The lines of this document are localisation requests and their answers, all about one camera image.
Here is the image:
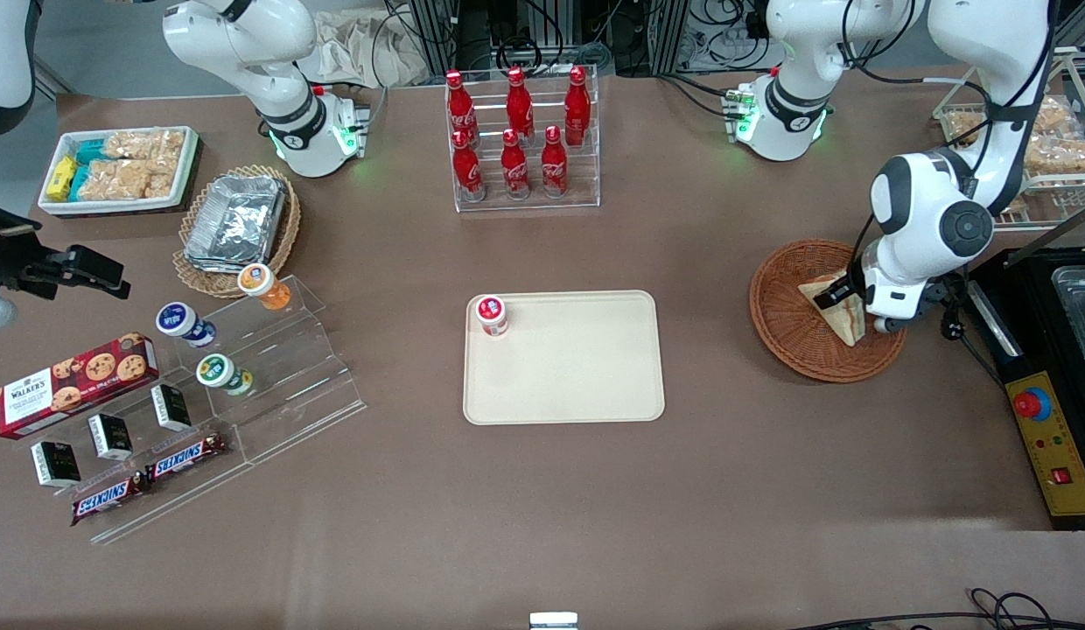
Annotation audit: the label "yellow snack box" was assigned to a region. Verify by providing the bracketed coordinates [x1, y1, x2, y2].
[46, 156, 78, 201]

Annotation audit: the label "blue lid yogurt cup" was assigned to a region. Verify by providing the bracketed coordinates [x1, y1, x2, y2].
[155, 302, 218, 349]

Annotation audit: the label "crumpled beige bag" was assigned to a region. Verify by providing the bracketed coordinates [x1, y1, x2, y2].
[297, 9, 431, 88]

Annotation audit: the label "clear acrylic bottle rack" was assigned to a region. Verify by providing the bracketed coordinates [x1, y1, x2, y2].
[444, 64, 601, 214]

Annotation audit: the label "grey metal bar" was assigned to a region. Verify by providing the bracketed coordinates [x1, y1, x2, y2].
[1002, 199, 1085, 269]

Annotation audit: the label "clear acrylic stepped stand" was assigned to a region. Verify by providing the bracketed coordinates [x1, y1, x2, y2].
[57, 276, 367, 545]

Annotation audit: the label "red cola bottle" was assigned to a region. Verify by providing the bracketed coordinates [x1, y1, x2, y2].
[445, 70, 479, 145]
[540, 125, 571, 200]
[500, 129, 532, 201]
[451, 129, 487, 203]
[563, 66, 592, 148]
[505, 66, 536, 145]

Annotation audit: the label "clear rectangular container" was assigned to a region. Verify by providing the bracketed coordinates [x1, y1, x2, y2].
[1052, 265, 1085, 369]

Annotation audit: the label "stacked foil containers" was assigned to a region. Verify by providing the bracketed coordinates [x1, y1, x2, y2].
[184, 174, 287, 273]

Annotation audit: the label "small black white box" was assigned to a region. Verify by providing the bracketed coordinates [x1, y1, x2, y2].
[31, 440, 83, 489]
[87, 413, 135, 462]
[150, 383, 193, 433]

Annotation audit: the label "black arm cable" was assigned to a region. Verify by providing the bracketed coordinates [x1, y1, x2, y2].
[843, 0, 1061, 294]

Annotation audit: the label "black power cable with plug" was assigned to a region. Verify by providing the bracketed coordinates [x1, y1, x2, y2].
[939, 297, 1005, 388]

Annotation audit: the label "yellow emergency stop box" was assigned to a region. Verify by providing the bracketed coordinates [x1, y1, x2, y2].
[1004, 371, 1085, 520]

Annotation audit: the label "beige plastic tray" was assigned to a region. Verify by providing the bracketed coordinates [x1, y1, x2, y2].
[463, 290, 666, 426]

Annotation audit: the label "rice cracker pack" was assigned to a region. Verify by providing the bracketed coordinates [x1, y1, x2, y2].
[103, 131, 155, 162]
[85, 159, 176, 201]
[149, 129, 187, 176]

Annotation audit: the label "green lid yogurt cup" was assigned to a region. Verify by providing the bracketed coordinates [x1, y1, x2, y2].
[196, 353, 256, 397]

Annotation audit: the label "brown round wicker basket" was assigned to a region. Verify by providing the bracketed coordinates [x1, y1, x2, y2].
[750, 240, 908, 384]

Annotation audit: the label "triangular sandwich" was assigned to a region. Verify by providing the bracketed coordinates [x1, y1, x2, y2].
[798, 271, 867, 347]

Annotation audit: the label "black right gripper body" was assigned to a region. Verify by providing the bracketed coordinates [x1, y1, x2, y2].
[0, 201, 46, 291]

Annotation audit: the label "red Walkers cookie box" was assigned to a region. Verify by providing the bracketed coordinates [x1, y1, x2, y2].
[0, 332, 160, 440]

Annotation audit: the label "black cable loops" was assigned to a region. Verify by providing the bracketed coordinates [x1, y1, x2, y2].
[787, 588, 1085, 630]

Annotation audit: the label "Snickers chocolate bar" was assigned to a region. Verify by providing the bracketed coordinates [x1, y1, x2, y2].
[146, 432, 229, 484]
[70, 472, 152, 528]

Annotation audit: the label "light tan wicker basket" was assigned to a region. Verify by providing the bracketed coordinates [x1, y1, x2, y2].
[172, 164, 302, 299]

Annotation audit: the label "white wire rack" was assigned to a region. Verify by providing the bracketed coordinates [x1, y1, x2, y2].
[933, 48, 1085, 234]

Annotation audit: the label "background equipment frame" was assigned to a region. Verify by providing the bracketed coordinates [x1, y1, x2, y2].
[402, 0, 771, 78]

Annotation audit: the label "orange yogurt cup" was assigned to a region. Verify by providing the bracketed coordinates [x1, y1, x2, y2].
[238, 263, 292, 312]

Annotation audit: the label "black machine base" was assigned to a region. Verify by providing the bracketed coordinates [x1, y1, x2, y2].
[962, 248, 1085, 531]

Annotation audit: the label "red lid yogurt cup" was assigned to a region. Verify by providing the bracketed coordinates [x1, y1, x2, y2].
[475, 295, 510, 339]

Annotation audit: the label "white rectangular snack tray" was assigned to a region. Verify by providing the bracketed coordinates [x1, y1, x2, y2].
[38, 126, 200, 216]

